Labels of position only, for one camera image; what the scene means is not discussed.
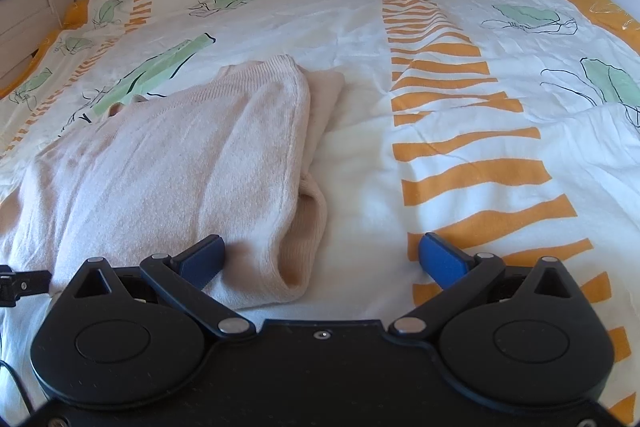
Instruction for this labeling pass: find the white leaf-print duvet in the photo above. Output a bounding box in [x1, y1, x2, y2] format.
[0, 0, 640, 427]

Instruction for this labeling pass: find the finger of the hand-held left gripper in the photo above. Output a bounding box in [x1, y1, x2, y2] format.
[0, 264, 52, 308]

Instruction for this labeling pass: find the pale pink knit sweater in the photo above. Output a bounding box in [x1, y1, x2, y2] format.
[0, 54, 347, 312]

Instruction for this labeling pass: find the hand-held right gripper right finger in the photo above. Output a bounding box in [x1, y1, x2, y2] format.
[387, 232, 573, 340]

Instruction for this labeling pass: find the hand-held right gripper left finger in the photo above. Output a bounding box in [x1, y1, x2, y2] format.
[70, 234, 256, 341]

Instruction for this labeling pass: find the thin black cable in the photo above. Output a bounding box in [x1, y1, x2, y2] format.
[0, 358, 32, 409]

